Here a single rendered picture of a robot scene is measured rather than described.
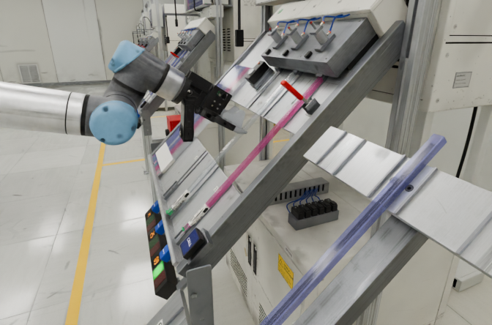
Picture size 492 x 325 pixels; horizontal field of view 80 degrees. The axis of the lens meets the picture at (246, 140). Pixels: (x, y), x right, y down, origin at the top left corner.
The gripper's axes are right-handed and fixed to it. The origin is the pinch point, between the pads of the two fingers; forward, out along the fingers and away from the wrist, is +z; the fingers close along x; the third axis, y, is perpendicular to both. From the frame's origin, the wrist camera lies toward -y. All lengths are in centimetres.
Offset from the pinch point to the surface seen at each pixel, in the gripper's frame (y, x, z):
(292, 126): 8.0, -14.6, 3.5
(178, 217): -27.2, -2.9, -4.6
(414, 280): -14, -21, 72
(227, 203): -14.4, -15.7, -1.6
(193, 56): 20, 124, 5
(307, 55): 24.3, -9.4, 0.4
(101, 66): -87, 860, -48
